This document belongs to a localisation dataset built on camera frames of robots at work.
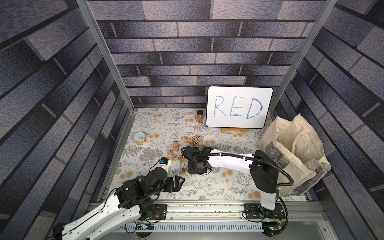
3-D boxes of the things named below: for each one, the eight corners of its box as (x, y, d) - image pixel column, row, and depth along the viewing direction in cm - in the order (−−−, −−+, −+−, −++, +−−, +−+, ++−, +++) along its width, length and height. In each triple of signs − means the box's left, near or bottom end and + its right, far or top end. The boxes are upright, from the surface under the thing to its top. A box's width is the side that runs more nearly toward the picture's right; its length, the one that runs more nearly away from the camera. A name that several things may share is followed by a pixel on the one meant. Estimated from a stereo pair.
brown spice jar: (196, 123, 113) (196, 115, 106) (196, 118, 117) (196, 110, 109) (202, 123, 113) (203, 115, 106) (202, 118, 117) (203, 110, 109)
